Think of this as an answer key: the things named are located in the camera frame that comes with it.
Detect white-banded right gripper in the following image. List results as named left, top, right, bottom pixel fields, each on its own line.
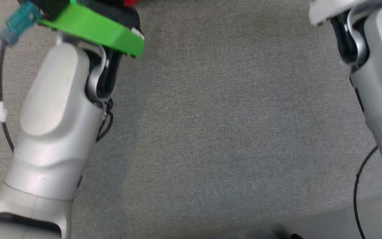
left=309, top=0, right=382, bottom=27

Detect red shorts with white trim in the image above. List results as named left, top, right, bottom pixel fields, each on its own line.
left=124, top=0, right=149, bottom=8

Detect black left cable teal connector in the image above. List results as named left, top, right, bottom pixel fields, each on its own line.
left=0, top=1, right=43, bottom=154

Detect black right cable teal connector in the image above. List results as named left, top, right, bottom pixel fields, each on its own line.
left=353, top=146, right=379, bottom=239

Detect thin black left arm wires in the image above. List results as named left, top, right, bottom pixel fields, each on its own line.
left=95, top=97, right=114, bottom=143

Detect black cable teal connector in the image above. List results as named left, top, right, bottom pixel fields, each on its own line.
left=353, top=146, right=379, bottom=239
left=0, top=1, right=43, bottom=154

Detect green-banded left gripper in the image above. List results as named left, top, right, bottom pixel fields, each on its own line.
left=38, top=0, right=145, bottom=57

